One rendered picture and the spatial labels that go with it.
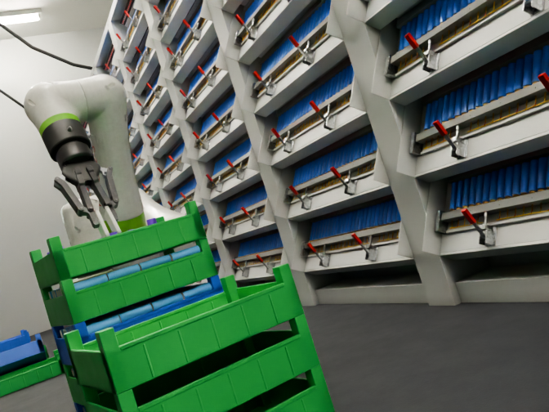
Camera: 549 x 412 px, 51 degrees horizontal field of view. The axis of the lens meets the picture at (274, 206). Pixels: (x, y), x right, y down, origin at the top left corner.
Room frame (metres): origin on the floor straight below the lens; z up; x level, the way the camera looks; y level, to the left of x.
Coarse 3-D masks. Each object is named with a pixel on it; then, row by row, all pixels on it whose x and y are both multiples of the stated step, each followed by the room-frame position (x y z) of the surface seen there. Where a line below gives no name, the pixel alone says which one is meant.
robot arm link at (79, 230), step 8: (80, 200) 1.85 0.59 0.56; (96, 200) 1.87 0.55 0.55; (64, 208) 1.85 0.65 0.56; (72, 208) 1.84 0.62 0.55; (64, 216) 1.85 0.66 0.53; (72, 216) 1.84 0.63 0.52; (64, 224) 1.88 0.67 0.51; (72, 224) 1.84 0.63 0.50; (80, 224) 1.84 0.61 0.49; (88, 224) 1.84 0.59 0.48; (72, 232) 1.85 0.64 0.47; (80, 232) 1.84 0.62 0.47; (88, 232) 1.84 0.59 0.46; (96, 232) 1.85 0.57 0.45; (72, 240) 1.85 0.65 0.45; (80, 240) 1.84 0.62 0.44; (88, 240) 1.84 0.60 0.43
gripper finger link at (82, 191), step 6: (78, 168) 1.24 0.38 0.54; (78, 174) 1.23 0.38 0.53; (78, 180) 1.22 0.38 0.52; (78, 186) 1.23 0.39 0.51; (84, 186) 1.22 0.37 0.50; (78, 192) 1.24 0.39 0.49; (84, 192) 1.22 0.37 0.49; (84, 198) 1.21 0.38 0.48; (84, 204) 1.21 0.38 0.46; (90, 204) 1.20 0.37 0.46; (90, 210) 1.20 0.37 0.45
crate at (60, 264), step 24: (192, 216) 1.18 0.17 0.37; (48, 240) 1.02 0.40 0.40; (96, 240) 1.07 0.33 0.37; (120, 240) 1.09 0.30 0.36; (144, 240) 1.12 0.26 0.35; (168, 240) 1.14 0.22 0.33; (192, 240) 1.17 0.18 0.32; (48, 264) 1.07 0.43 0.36; (72, 264) 1.04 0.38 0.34; (96, 264) 1.06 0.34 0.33; (120, 264) 1.21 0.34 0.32
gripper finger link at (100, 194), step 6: (90, 168) 1.25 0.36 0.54; (90, 174) 1.24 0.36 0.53; (96, 180) 1.24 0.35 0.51; (90, 186) 1.26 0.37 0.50; (96, 186) 1.24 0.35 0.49; (96, 192) 1.24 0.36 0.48; (102, 192) 1.23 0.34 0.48; (102, 198) 1.23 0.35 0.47; (108, 198) 1.23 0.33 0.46; (102, 204) 1.24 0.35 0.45; (108, 204) 1.22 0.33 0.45
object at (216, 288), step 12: (216, 276) 1.19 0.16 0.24; (216, 288) 1.18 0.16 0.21; (192, 300) 1.15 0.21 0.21; (156, 312) 1.10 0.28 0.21; (84, 324) 1.03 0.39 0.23; (120, 324) 1.06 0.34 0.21; (132, 324) 1.08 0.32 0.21; (60, 336) 1.18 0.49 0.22; (84, 336) 1.03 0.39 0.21; (60, 348) 1.16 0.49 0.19
